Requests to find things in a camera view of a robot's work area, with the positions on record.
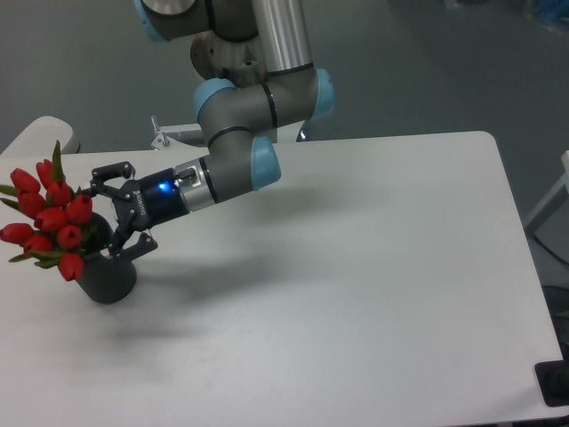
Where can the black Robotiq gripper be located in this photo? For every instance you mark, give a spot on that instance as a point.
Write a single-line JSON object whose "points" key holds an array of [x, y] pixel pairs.
{"points": [[139, 205]]}

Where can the red tulip bouquet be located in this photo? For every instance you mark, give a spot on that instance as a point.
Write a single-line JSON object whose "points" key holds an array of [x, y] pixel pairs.
{"points": [[60, 224]]}

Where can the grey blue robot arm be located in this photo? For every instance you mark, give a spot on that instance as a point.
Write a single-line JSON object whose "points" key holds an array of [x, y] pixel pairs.
{"points": [[234, 119]]}

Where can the black ribbed cylindrical vase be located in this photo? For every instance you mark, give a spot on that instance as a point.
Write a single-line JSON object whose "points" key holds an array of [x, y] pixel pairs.
{"points": [[104, 279]]}

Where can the white chair armrest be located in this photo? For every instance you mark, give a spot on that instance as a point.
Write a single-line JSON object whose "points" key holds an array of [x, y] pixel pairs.
{"points": [[38, 139]]}

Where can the white furniture at right edge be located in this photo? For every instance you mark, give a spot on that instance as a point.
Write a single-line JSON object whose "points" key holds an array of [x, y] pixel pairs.
{"points": [[549, 203]]}

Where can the black device at table edge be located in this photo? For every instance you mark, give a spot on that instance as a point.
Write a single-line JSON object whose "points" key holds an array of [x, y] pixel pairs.
{"points": [[552, 377]]}

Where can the blue object top right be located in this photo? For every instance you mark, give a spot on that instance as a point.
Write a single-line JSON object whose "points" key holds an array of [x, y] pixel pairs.
{"points": [[553, 14]]}

